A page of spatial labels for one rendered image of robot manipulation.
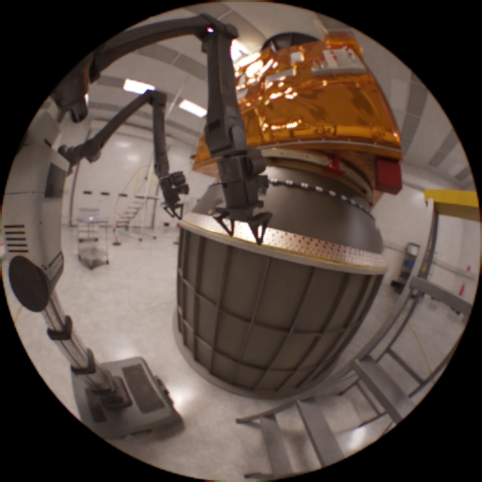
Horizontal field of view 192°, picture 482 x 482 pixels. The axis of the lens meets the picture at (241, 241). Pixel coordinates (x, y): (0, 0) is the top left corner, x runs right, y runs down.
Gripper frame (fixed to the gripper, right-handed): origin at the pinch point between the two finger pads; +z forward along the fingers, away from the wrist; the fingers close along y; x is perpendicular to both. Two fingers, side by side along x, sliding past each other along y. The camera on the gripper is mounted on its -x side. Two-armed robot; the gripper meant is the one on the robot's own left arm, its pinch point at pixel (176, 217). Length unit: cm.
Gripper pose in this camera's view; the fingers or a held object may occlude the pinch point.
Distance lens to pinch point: 74.0
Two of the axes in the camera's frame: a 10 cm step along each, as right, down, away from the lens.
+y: -7.3, -2.4, 6.4
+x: -6.6, 4.9, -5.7
